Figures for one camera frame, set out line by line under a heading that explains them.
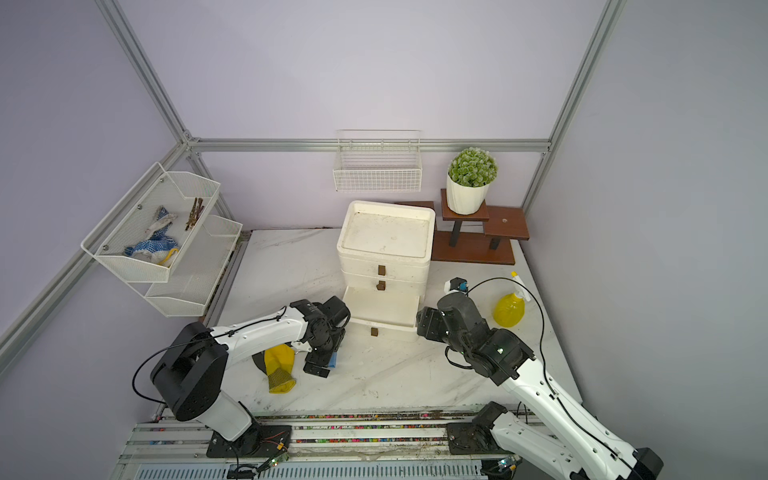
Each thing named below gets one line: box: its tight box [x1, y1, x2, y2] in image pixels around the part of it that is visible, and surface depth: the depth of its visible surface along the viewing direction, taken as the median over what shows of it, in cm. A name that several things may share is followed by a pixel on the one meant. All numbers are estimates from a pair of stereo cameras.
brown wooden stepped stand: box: [396, 188, 530, 264], surface depth 113 cm
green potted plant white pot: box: [446, 147, 498, 215], surface depth 86 cm
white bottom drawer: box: [342, 286, 420, 342], surface depth 93 cm
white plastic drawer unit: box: [336, 200, 436, 302], surface depth 88 cm
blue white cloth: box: [123, 205, 179, 266], surface depth 73 cm
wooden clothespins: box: [185, 197, 205, 231], surface depth 83 cm
